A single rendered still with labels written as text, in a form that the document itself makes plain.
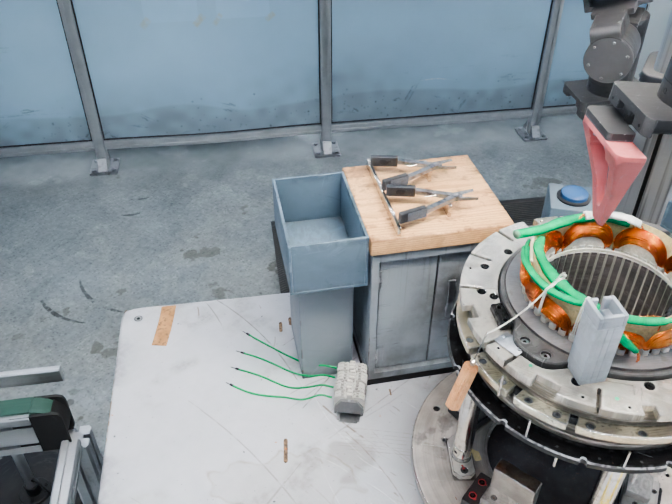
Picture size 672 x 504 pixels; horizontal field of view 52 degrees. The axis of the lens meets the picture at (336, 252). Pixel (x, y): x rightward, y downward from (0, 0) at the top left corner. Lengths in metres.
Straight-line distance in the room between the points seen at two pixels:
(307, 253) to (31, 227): 2.16
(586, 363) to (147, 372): 0.70
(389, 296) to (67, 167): 2.49
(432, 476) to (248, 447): 0.26
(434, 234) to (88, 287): 1.83
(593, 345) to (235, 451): 0.55
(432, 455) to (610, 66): 0.55
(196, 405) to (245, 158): 2.20
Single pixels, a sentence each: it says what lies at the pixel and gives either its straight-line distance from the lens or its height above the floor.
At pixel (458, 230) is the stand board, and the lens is 0.92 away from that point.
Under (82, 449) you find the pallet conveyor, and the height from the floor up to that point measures 0.67.
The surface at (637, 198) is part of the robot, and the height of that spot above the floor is 0.96.
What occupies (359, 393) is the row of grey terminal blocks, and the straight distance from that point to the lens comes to 1.03.
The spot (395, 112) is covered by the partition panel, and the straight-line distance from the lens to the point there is 3.19.
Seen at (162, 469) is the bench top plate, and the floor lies 0.78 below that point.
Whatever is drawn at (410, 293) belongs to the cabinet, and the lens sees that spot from 0.98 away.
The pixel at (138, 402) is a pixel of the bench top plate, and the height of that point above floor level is 0.78.
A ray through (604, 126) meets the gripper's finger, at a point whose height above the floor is 1.38.
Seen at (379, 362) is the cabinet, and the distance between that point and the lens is 1.07.
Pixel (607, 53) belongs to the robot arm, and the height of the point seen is 1.29.
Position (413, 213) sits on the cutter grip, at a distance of 0.90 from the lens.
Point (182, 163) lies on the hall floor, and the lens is 3.19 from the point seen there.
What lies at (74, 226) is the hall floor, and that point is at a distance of 2.91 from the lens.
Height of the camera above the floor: 1.61
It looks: 38 degrees down
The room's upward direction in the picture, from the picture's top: straight up
